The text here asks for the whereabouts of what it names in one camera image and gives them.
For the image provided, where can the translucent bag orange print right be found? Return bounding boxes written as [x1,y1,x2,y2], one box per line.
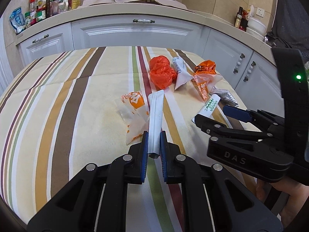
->
[193,73,223,102]

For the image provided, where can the drawer handle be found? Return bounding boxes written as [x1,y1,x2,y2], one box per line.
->
[32,34,49,44]
[132,19,155,24]

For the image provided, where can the white stacked bowls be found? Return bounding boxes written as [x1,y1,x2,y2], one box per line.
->
[246,17,267,41]

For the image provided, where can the translucent bag orange print left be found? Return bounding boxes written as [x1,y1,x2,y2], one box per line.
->
[115,91,149,145]

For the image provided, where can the translucent bag orange print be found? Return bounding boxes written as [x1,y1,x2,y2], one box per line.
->
[193,73,223,102]
[115,91,149,145]

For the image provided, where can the drawer handle centre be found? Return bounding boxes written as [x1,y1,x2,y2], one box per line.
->
[132,19,155,24]

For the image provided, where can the orange crumpled wrapper far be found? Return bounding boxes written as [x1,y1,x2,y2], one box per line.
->
[194,60,216,75]

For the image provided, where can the striped tablecloth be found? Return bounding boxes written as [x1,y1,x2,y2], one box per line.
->
[1,46,215,231]

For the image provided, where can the person's hand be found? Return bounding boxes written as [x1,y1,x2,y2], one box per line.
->
[270,177,308,228]

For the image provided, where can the cabinet door handle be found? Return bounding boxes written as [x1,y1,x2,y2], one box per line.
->
[243,61,256,82]
[233,53,245,74]

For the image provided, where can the white sachet green text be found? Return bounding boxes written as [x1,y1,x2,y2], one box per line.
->
[192,94,221,123]

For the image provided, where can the person's dark grey shirt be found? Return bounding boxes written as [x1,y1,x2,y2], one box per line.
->
[267,0,308,62]

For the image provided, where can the dark soy sauce bottle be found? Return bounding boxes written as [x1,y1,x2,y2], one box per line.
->
[234,7,243,28]

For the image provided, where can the white wall socket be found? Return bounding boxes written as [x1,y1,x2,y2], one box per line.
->
[256,7,265,18]

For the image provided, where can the red-orange crumpled plastic bag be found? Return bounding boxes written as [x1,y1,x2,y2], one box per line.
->
[149,55,177,90]

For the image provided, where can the white paper sleeve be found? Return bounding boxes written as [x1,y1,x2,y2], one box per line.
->
[148,90,164,159]

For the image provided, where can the beige stove cover cloth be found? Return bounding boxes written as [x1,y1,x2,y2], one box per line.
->
[82,0,188,10]

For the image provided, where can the white crumpled paper bag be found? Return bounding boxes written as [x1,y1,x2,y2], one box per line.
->
[172,57,193,90]

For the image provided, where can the silver foil wrapper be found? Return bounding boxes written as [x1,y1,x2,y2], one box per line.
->
[210,87,239,107]

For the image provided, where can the cabinet door handle left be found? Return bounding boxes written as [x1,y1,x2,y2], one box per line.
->
[233,53,245,74]

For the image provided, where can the blue white salt bag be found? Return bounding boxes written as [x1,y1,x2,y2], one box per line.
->
[9,7,26,35]

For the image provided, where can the cabinet door handle right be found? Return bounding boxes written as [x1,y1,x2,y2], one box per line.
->
[243,61,256,82]

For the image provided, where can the drawer handle left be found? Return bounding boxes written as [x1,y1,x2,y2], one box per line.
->
[32,34,49,44]

